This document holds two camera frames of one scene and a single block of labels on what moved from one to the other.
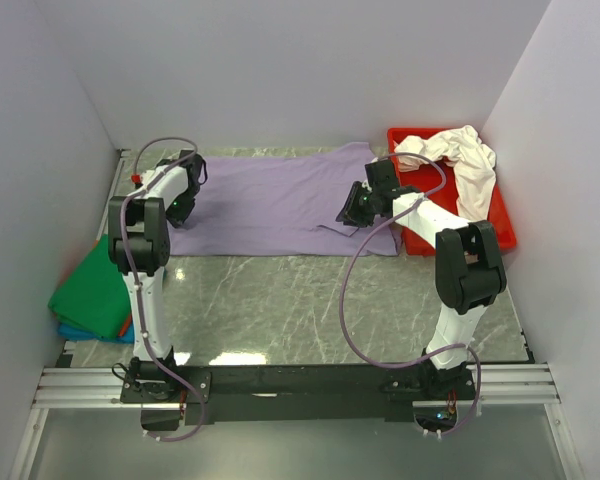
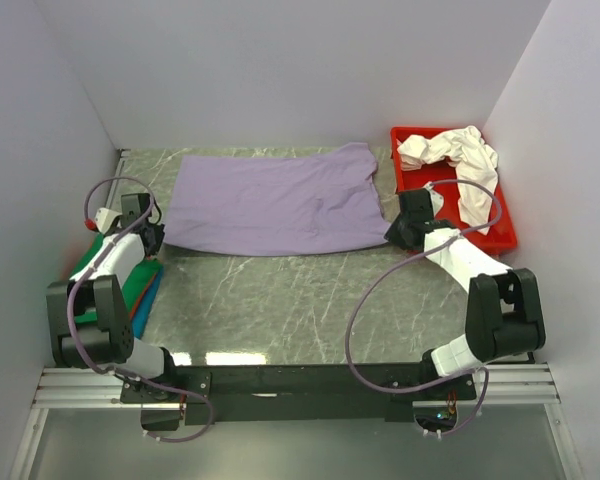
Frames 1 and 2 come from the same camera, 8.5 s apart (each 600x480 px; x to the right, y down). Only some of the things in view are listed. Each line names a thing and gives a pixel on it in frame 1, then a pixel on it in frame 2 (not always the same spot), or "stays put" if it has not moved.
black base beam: x=173 y=396 stays put
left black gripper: x=178 y=218 -> x=159 y=236
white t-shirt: x=472 y=159 stays put
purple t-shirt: x=283 y=203 stays put
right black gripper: x=349 y=213 -> x=392 y=234
